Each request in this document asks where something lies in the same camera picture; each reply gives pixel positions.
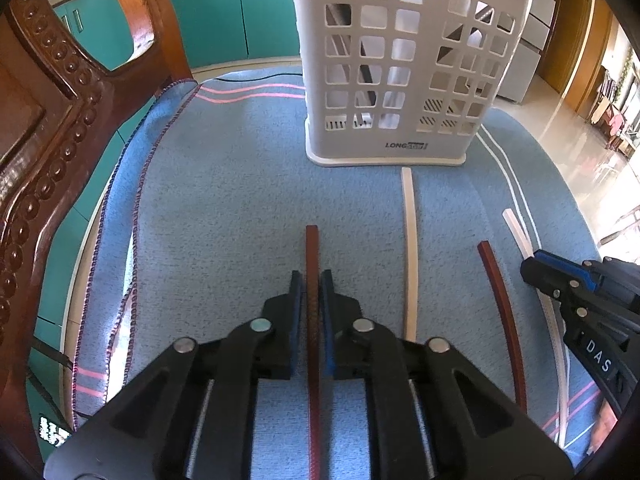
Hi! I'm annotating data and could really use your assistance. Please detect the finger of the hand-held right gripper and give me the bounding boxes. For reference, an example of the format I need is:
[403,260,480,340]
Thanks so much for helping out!
[537,252,596,293]
[522,257,588,321]

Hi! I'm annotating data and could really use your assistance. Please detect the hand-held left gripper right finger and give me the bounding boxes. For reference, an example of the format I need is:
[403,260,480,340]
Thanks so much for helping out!
[320,269,576,480]

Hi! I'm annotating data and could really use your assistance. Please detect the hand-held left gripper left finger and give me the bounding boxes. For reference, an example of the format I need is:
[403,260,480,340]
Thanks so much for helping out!
[45,269,306,480]

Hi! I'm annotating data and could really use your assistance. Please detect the red-brown chopstick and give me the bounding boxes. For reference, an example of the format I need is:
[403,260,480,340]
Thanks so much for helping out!
[477,241,528,416]
[305,225,323,480]

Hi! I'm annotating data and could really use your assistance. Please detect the beige chopstick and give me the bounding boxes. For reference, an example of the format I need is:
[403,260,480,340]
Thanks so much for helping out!
[501,208,571,446]
[401,167,420,343]

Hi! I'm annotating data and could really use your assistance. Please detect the white plastic utensil holder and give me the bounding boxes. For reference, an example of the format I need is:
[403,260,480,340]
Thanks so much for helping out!
[290,0,537,168]

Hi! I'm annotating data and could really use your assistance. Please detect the blue striped cloth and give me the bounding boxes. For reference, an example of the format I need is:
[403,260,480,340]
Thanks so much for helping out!
[70,62,601,480]

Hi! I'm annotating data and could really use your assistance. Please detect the hanging clothes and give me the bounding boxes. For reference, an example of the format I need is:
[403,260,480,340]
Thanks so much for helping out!
[590,60,640,153]

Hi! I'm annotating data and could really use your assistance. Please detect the silver refrigerator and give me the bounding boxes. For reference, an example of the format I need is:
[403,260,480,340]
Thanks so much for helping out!
[492,0,557,106]

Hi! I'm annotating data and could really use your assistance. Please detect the wooden door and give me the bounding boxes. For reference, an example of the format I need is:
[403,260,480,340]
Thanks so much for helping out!
[537,0,613,121]

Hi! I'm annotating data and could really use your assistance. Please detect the carved wooden chair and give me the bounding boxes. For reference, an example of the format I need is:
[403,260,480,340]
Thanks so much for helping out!
[0,0,196,461]

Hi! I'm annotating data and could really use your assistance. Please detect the black cable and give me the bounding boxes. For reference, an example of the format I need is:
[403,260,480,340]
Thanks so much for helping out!
[215,72,307,85]

